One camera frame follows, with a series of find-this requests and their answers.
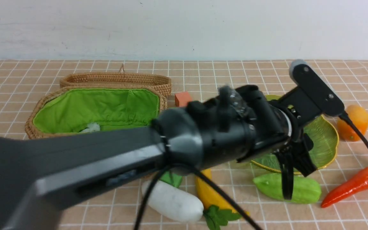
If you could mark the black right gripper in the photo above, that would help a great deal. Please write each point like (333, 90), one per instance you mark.
(288, 116)

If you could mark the light green chayote gourd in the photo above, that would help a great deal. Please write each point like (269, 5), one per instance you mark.
(305, 190)

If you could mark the orange carrot green top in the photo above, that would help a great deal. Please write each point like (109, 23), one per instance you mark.
(349, 179)

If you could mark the orange yellow mango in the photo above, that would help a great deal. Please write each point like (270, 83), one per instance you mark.
(359, 116)

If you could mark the yellow banana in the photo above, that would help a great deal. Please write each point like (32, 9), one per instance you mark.
(214, 204)

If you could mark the white radish green leaves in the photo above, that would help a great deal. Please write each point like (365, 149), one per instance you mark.
(181, 206)

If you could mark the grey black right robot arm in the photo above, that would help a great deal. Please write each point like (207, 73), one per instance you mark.
(39, 179)

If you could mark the green glass leaf plate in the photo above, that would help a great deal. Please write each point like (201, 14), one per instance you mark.
(325, 140)

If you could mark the green foam cube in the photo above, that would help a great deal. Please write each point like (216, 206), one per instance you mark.
(171, 179)

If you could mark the orange foam cube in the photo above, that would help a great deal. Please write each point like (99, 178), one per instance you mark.
(182, 99)

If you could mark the woven rattan basket lid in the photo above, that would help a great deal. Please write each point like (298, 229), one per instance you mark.
(161, 84)

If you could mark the woven rattan basket green lining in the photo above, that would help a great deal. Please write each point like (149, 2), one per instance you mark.
(80, 109)

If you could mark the checkered beige tablecloth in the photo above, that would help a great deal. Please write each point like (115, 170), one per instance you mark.
(23, 83)

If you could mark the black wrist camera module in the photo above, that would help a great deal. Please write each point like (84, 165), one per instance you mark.
(315, 88)

